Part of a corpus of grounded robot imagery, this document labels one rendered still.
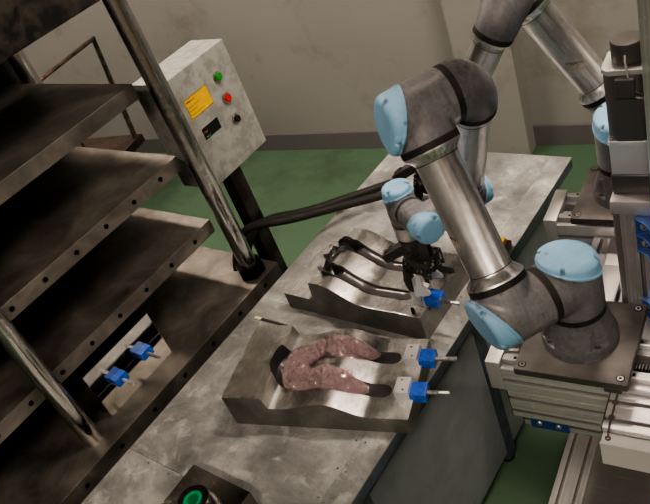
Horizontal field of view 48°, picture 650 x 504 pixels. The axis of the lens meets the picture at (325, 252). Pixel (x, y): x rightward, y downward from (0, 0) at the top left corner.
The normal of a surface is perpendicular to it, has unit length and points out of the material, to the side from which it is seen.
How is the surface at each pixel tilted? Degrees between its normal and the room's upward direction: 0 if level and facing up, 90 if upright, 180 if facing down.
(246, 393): 0
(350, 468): 0
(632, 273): 90
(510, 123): 90
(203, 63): 90
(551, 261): 8
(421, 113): 65
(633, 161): 90
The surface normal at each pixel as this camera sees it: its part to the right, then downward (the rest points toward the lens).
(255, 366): -0.32, -0.75
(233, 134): 0.77, 0.15
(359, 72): -0.44, 0.66
